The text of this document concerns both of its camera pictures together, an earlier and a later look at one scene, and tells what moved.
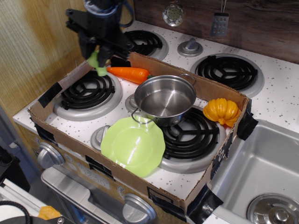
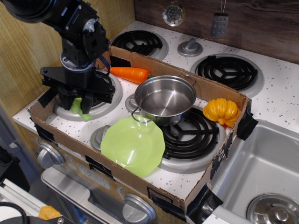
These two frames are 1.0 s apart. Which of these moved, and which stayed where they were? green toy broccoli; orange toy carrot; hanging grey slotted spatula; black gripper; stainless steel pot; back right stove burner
Moved: black gripper; green toy broccoli
Stayed: back right stove burner; hanging grey slotted spatula; stainless steel pot; orange toy carrot
